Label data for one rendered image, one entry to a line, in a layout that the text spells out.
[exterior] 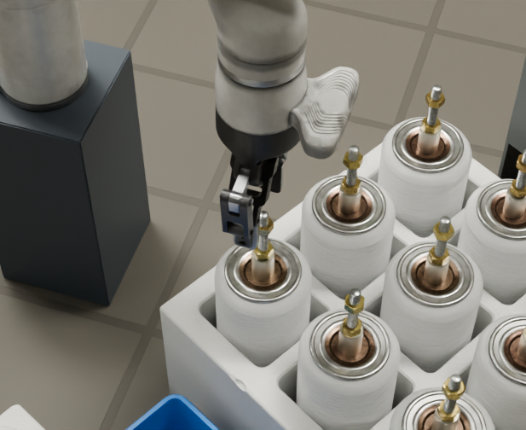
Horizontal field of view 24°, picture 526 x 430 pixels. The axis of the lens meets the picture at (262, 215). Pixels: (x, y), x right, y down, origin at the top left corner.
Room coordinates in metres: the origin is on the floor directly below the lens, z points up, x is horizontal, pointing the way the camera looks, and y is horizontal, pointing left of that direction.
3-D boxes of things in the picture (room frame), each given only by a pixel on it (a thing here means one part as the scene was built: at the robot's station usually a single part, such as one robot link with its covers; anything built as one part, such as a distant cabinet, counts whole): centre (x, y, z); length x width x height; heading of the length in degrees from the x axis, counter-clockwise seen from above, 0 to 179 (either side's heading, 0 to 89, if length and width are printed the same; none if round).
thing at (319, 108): (0.69, -0.02, 0.52); 0.11 x 0.09 x 0.06; 71
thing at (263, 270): (0.70, 0.00, 0.26); 0.02 x 0.02 x 0.03
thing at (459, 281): (0.69, -0.17, 0.25); 0.08 x 0.08 x 0.01
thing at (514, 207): (0.77, -0.25, 0.26); 0.02 x 0.02 x 0.03
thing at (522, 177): (0.77, -0.25, 0.31); 0.01 x 0.01 x 0.08
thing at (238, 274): (0.70, 0.00, 0.25); 0.08 x 0.08 x 0.01
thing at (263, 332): (0.70, 0.00, 0.16); 0.10 x 0.10 x 0.18
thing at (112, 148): (0.91, 0.23, 0.15); 0.14 x 0.14 x 0.30; 72
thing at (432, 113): (0.86, -0.17, 0.30); 0.01 x 0.01 x 0.08
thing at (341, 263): (0.78, -0.09, 0.16); 0.10 x 0.10 x 0.18
